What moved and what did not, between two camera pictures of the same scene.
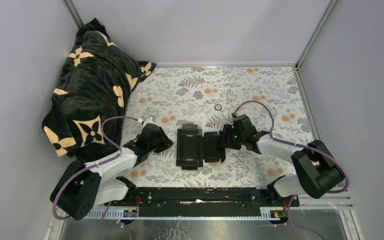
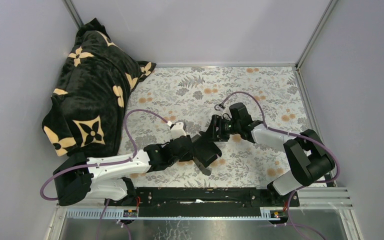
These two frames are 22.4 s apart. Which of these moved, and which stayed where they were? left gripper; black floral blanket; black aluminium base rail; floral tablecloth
Moved: left gripper
Stayed: black floral blanket; black aluminium base rail; floral tablecloth
